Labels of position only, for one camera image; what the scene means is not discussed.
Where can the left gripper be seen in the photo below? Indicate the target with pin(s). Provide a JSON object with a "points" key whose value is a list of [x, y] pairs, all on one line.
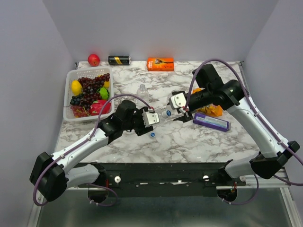
{"points": [[143, 129]]}

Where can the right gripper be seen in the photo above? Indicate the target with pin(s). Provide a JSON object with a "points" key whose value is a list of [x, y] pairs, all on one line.
{"points": [[187, 116]]}

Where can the clear bottle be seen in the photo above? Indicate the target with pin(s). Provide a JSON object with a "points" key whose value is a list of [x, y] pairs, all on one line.
{"points": [[161, 119], [142, 93]]}

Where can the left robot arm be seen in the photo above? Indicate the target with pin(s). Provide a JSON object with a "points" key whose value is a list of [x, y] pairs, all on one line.
{"points": [[53, 174]]}

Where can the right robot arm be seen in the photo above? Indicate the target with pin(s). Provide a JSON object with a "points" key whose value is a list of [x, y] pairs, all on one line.
{"points": [[274, 149]]}

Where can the standing clear bottle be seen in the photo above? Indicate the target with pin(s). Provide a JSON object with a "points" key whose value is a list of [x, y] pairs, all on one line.
{"points": [[142, 93]]}

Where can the blue cap table centre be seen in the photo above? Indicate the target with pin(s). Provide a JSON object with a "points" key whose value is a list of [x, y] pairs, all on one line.
{"points": [[152, 135]]}

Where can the purple toothpaste box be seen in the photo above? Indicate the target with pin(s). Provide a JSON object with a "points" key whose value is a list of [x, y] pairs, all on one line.
{"points": [[211, 122]]}

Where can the orange snack bag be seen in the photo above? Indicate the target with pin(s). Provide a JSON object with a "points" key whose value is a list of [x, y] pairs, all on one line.
{"points": [[211, 110]]}

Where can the red dragon fruit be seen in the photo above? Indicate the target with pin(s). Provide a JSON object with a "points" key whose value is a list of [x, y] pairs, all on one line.
{"points": [[97, 106]]}

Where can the green toy fruit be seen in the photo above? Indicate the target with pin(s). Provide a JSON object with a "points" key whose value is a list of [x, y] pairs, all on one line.
{"points": [[104, 93]]}

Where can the orange razor box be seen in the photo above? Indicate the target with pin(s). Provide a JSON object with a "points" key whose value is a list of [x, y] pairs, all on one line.
{"points": [[160, 64]]}

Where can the yellow fruit behind grapes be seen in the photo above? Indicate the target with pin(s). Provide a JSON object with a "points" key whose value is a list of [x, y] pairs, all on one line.
{"points": [[106, 84]]}

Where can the light red grapes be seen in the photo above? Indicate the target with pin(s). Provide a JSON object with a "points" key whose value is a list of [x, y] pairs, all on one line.
{"points": [[79, 111]]}

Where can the red grape bunch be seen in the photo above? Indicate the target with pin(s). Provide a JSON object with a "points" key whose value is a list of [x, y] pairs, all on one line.
{"points": [[90, 87]]}

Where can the dark blue grapes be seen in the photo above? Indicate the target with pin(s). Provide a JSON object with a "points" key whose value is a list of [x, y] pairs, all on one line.
{"points": [[76, 100]]}

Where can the black gold can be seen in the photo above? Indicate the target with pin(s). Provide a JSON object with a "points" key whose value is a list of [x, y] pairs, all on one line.
{"points": [[119, 60]]}

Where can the yellow lemon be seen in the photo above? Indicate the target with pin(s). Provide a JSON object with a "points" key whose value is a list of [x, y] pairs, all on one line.
{"points": [[76, 87]]}

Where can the red apple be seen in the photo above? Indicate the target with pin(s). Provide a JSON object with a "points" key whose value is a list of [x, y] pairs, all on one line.
{"points": [[93, 60]]}

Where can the white plastic basket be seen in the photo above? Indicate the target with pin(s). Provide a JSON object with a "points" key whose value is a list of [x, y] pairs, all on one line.
{"points": [[90, 73]]}

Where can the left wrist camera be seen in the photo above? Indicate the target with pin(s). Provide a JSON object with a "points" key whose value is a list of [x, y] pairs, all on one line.
{"points": [[150, 119]]}

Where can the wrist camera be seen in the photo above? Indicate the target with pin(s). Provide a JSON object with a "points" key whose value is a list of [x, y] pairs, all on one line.
{"points": [[177, 101], [150, 119]]}

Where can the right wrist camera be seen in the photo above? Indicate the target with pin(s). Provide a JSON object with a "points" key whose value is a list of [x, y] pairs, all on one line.
{"points": [[177, 101]]}

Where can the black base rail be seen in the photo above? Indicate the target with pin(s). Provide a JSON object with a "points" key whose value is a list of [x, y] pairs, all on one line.
{"points": [[162, 180]]}

